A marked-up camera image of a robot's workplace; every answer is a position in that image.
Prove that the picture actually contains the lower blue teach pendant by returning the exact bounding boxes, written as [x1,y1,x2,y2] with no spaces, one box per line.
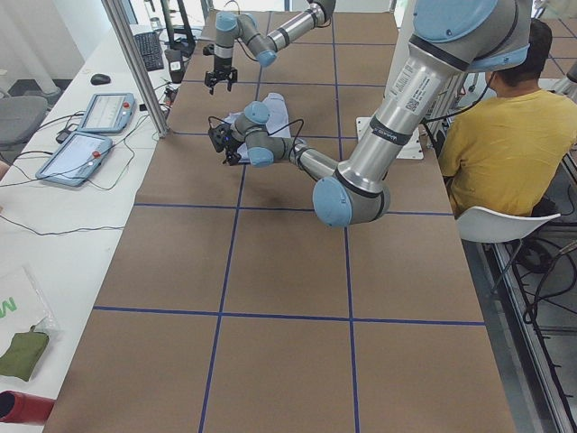
[35,132,113,187]

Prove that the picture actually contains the red cylinder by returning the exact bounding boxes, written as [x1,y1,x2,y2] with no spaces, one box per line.
[1,391,55,426]

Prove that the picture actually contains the black computer mouse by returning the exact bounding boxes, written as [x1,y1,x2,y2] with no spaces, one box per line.
[90,73,111,86]

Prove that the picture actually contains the olive green folded cloth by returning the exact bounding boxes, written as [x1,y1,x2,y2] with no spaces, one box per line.
[1,331,50,382]

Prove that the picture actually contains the person in yellow shirt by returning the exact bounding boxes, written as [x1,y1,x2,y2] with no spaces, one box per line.
[438,19,576,217]

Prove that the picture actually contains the clear plastic bag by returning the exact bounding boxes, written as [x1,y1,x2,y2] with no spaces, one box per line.
[0,264,64,384]

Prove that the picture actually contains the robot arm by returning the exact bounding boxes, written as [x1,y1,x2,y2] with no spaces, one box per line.
[209,1,532,227]
[204,1,335,93]

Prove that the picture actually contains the white plastic chair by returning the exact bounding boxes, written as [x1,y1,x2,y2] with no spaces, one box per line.
[454,206,563,297]

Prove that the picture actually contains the light blue striped shirt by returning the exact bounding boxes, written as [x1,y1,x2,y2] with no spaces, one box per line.
[224,92,291,163]

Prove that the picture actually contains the blue teach pendant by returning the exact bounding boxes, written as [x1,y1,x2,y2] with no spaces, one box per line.
[78,93,135,134]
[35,132,113,187]

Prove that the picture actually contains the aluminium frame post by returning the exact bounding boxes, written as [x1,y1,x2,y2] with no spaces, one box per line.
[101,0,169,138]

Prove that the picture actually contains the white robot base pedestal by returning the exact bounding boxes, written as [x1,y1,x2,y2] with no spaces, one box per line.
[383,1,424,160]

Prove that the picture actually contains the upper blue teach pendant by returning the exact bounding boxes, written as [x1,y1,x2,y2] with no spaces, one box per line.
[78,93,135,134]

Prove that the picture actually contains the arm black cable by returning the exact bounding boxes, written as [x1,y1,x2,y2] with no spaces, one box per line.
[207,115,312,168]

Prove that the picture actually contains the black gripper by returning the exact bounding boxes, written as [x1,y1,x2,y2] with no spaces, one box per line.
[223,134,243,166]
[204,55,238,95]

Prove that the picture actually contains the black keyboard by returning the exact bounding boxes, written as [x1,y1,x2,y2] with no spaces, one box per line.
[133,32,164,71]

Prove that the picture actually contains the grey office chair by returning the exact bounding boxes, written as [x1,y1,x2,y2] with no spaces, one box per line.
[1,96,48,147]

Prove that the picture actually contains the wrist black camera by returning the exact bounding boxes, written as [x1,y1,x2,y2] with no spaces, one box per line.
[207,116,232,153]
[203,43,215,56]

